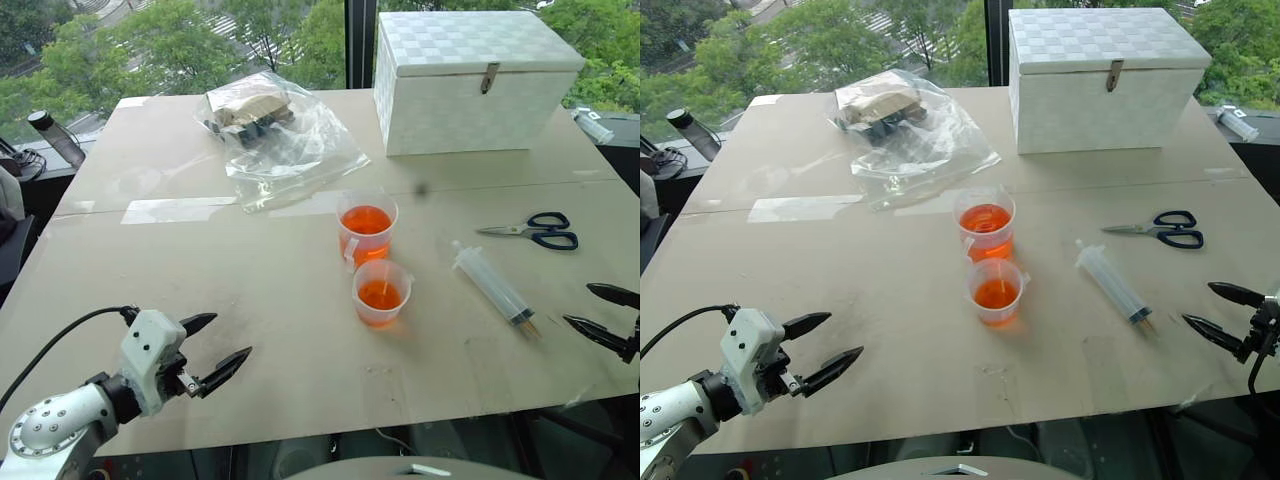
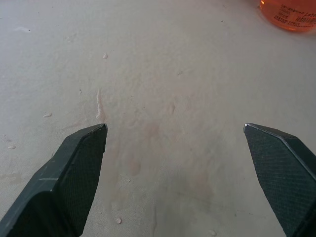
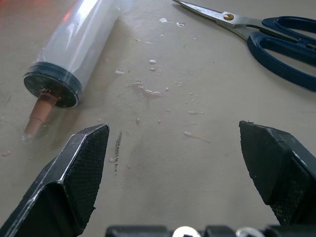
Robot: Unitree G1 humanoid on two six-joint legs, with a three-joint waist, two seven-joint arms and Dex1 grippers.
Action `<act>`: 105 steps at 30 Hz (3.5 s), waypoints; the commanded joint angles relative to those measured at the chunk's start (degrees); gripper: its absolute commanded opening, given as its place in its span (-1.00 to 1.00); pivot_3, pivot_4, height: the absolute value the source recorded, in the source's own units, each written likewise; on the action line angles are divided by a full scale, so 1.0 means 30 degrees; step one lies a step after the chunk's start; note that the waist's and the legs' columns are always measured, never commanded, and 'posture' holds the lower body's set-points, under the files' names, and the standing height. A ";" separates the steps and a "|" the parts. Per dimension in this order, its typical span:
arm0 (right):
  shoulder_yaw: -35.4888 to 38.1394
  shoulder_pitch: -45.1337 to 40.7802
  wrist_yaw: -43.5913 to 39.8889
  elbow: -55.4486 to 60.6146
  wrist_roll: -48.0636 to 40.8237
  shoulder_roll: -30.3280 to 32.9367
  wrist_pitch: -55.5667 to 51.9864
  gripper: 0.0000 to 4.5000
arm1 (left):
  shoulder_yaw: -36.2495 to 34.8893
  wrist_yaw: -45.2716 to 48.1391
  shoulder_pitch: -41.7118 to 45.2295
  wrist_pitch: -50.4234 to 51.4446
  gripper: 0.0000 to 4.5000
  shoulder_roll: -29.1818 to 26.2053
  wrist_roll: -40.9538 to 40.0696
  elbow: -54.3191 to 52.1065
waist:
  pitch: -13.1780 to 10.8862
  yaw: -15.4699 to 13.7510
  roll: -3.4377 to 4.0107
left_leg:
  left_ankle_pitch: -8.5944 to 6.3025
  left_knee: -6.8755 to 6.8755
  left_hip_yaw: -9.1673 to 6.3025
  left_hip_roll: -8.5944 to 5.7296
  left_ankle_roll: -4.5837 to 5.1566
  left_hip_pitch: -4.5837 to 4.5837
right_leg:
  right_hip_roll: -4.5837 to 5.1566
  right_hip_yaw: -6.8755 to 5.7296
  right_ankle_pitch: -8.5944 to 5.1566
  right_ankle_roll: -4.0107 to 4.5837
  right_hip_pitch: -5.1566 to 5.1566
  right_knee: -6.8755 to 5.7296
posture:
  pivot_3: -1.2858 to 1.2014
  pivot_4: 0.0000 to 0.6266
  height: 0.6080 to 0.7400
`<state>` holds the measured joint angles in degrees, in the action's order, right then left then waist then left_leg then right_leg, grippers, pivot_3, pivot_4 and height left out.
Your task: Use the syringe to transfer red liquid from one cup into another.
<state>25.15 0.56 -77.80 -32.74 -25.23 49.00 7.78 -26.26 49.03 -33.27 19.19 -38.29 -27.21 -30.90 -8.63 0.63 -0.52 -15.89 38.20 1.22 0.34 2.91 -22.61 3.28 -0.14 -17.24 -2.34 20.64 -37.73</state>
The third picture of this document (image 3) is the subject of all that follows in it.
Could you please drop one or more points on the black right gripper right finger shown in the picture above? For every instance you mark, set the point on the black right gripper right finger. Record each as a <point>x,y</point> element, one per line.
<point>276,168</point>

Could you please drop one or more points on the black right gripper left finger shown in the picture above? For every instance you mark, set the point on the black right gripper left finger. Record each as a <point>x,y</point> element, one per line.
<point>74,177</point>

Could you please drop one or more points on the clear sealant cartridge tube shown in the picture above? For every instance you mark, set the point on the clear sealant cartridge tube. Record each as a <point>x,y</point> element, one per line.
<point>66,59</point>

